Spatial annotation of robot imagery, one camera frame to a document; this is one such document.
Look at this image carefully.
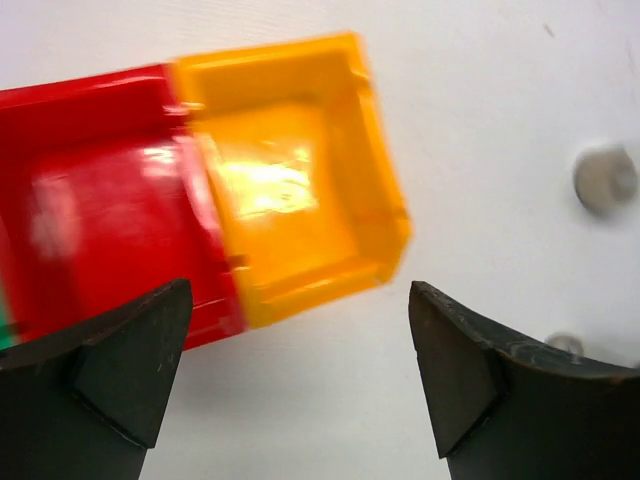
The yellow plastic bin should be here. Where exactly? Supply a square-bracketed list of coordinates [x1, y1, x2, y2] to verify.
[171, 32, 411, 329]

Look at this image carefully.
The green plastic bin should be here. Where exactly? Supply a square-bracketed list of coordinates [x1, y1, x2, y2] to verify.
[0, 283, 21, 350]

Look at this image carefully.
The black lid spice jar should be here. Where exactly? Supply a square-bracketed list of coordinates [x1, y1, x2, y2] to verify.
[573, 144, 639, 217]

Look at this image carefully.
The red plastic bin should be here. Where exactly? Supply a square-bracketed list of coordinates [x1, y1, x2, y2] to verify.
[1, 63, 247, 349]

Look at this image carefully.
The red chili sauce bottle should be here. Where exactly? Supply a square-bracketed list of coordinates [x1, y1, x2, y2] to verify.
[544, 332, 584, 356]

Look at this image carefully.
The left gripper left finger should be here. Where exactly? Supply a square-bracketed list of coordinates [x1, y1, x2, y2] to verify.
[1, 279, 193, 479]

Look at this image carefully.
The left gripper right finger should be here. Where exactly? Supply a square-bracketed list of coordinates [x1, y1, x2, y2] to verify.
[408, 281, 639, 480]

